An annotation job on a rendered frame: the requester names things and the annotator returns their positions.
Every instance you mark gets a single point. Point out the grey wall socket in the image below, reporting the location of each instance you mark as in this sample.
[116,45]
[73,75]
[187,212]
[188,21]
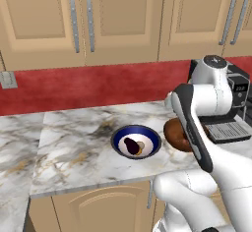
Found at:
[7,80]

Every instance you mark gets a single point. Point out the beige base cupboard door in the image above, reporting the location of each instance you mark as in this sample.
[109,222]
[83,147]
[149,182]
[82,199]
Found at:
[105,209]
[159,211]
[41,214]

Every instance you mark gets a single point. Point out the black and silver coffee machine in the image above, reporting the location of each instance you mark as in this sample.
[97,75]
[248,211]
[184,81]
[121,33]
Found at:
[241,91]

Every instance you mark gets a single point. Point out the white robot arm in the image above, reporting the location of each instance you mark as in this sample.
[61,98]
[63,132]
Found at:
[213,95]

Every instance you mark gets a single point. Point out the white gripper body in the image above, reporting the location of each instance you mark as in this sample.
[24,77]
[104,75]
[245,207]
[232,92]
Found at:
[168,100]

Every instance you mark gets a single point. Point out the blue bowl with white inside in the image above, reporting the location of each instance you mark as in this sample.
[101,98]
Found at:
[154,141]

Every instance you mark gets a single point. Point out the dark brown steak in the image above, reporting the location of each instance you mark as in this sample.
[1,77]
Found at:
[132,145]

